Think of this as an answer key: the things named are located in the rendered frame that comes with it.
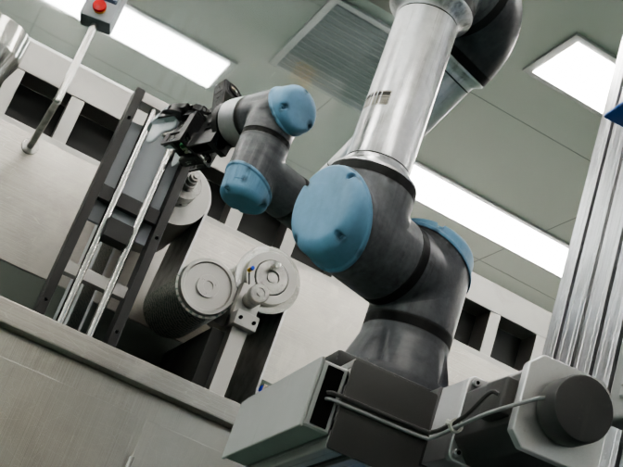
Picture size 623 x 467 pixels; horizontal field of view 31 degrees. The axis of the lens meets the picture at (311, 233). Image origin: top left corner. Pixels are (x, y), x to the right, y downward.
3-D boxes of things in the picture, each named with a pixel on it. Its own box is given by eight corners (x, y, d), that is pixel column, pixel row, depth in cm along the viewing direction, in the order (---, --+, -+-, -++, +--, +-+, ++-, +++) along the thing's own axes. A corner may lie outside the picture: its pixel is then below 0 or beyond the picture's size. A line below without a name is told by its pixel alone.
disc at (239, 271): (225, 296, 234) (249, 233, 240) (224, 296, 234) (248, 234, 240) (287, 325, 238) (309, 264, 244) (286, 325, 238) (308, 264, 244)
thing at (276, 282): (253, 291, 235) (257, 257, 237) (250, 293, 236) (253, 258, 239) (286, 297, 237) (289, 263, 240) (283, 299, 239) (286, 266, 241)
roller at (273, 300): (238, 290, 234) (257, 242, 238) (197, 314, 256) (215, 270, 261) (286, 313, 237) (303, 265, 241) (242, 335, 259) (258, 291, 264)
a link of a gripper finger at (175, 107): (152, 111, 184) (190, 108, 178) (156, 104, 185) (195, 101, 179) (168, 131, 187) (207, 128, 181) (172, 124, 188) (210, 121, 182)
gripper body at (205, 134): (156, 143, 179) (203, 132, 171) (180, 104, 183) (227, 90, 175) (187, 173, 183) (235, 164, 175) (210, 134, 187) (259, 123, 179)
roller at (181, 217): (135, 206, 230) (160, 149, 236) (104, 237, 252) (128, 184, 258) (196, 235, 234) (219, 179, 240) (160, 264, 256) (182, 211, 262)
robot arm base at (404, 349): (466, 414, 135) (487, 340, 139) (355, 366, 132) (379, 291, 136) (413, 432, 149) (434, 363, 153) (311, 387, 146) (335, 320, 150)
